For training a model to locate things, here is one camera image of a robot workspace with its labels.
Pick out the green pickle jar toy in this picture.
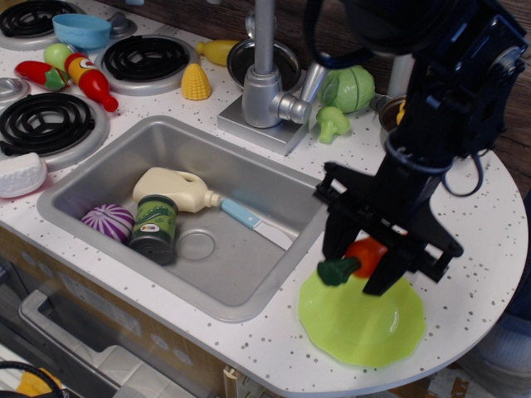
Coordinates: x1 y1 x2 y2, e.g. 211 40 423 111
129 195 178 265

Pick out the blue plastic bowl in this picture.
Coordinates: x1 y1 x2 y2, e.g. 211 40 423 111
52 13 112 51

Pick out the grey oven door handle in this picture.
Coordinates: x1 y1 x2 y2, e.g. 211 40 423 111
18 290 145 397

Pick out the silver stove knob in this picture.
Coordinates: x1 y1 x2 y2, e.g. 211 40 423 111
0 78 31 107

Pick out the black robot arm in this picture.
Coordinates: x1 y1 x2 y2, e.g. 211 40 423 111
304 1 527 295

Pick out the blue handled toy knife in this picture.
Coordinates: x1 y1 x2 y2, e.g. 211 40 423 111
221 199 293 250

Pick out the back left black burner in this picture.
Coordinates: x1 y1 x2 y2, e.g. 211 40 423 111
1 1 84 51

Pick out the yellow toy corn cob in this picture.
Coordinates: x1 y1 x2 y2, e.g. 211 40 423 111
181 63 212 100

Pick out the yellow toy at bottom left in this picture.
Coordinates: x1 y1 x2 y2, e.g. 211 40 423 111
16 371 51 397

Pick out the orange toy carrot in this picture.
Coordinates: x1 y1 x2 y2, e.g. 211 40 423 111
317 237 387 286

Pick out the red toy chili pepper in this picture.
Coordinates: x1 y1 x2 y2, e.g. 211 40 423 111
14 61 70 92

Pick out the green toy apple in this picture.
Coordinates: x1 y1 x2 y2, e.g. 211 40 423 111
43 43 73 70

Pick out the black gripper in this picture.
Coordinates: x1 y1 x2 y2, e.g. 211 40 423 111
314 143 463 295

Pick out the grey metal pole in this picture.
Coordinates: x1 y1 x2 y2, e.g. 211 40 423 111
387 54 415 98

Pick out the red toy ketchup bottle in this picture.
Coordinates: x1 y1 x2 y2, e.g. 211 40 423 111
65 53 119 113

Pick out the yellow toy squash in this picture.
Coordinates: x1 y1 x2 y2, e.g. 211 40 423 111
195 39 239 66

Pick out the green toy cabbage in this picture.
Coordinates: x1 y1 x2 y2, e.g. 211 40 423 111
318 66 375 114

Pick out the steel pot with handles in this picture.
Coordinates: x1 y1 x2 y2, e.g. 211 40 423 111
370 95 407 137

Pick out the silver knob behind bowl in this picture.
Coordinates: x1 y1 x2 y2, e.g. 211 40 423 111
107 12 138 40

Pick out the green toy broccoli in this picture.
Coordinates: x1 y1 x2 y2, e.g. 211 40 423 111
316 106 351 143

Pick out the yellow toy bell pepper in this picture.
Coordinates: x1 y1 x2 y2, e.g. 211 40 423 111
396 101 406 125

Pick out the purple toy onion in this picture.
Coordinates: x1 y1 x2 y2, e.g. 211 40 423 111
80 204 134 244

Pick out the cream toy jug bottle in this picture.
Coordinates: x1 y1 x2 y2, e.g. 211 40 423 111
133 167 222 213

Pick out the grey toy sink basin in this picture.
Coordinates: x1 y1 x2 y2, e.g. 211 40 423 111
37 116 327 322

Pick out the front left black burner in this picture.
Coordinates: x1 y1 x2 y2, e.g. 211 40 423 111
1 93 110 171

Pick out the silver toy faucet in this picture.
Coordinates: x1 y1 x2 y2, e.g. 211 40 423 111
217 1 327 155

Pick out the middle black stove burner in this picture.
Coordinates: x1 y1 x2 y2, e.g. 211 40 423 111
95 35 199 96

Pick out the light green plastic plate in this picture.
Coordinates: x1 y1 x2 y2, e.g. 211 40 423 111
298 273 426 367

